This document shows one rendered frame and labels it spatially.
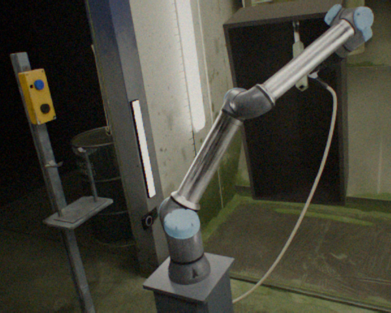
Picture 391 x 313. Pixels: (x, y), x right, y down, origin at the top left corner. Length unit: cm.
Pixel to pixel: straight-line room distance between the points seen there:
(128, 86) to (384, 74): 221
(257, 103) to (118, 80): 103
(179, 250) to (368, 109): 237
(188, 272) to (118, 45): 131
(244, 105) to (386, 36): 223
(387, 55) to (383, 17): 30
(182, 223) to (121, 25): 124
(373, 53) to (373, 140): 73
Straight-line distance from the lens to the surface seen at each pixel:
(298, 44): 222
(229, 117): 176
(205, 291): 173
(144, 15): 261
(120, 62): 239
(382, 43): 373
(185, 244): 170
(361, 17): 181
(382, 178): 350
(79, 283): 259
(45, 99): 219
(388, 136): 357
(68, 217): 223
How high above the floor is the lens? 170
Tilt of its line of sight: 19 degrees down
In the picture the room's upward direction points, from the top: 8 degrees counter-clockwise
